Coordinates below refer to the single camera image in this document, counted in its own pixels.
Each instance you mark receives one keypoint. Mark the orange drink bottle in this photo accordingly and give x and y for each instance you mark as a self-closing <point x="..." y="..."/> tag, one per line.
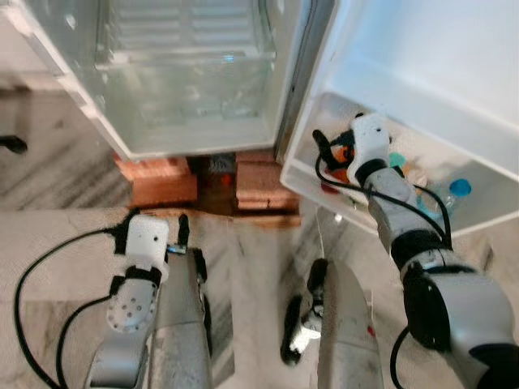
<point x="342" y="173"/>

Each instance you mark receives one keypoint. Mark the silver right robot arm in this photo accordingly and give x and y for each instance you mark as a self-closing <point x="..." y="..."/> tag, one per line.
<point x="462" y="316"/>

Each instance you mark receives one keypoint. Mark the orange brick fridge base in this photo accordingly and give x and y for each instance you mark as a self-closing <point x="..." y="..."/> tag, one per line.
<point x="162" y="182"/>

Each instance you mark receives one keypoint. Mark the clear fridge crisper drawer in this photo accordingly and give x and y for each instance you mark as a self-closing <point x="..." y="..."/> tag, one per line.
<point x="186" y="89"/>

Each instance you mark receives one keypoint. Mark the teal capped bottle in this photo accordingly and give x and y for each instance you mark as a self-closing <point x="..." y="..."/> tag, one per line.
<point x="396" y="160"/>

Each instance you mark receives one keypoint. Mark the silver left robot leg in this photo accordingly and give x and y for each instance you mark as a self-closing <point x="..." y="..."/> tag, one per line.
<point x="178" y="324"/>

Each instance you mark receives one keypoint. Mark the beige capped bottle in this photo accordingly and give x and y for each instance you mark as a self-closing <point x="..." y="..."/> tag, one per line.
<point x="418" y="176"/>

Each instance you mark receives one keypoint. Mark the clear bottle blue cap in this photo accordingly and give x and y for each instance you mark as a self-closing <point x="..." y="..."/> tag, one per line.
<point x="459" y="189"/>

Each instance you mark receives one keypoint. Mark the small black object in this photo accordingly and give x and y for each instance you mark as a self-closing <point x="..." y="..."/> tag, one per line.
<point x="12" y="145"/>

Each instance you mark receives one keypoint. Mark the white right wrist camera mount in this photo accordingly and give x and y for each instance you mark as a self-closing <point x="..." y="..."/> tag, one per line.
<point x="371" y="142"/>

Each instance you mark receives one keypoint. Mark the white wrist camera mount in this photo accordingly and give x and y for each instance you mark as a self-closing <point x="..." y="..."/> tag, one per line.
<point x="371" y="142"/>
<point x="147" y="243"/>

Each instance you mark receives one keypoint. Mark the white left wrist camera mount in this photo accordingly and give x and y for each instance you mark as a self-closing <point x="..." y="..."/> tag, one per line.
<point x="147" y="243"/>

